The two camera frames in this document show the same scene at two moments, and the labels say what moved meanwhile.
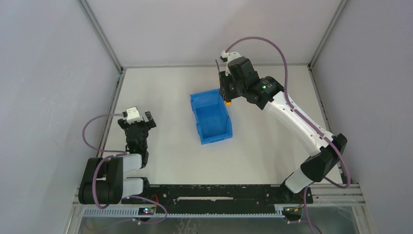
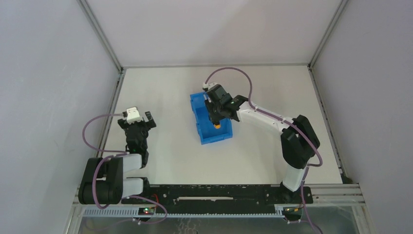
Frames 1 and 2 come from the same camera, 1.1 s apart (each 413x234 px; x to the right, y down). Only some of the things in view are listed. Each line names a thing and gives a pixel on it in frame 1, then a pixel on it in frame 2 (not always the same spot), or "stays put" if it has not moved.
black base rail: [219, 196] stays put
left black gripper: [137, 125] stays put
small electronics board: [146, 211] stays put
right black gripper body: [224, 91] -> [213, 107]
